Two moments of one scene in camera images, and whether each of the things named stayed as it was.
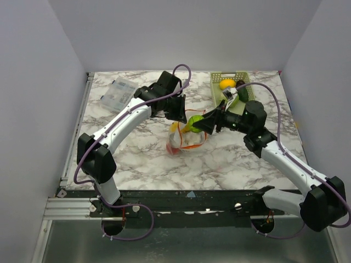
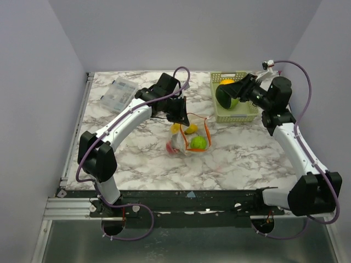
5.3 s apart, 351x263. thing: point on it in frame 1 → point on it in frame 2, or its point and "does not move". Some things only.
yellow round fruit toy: (227, 83) does not move
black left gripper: (180, 115) does not move
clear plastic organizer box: (119, 93) does not move
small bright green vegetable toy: (192, 120) → (198, 142)
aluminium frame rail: (68, 209) does not move
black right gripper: (218, 120) → (247, 87)
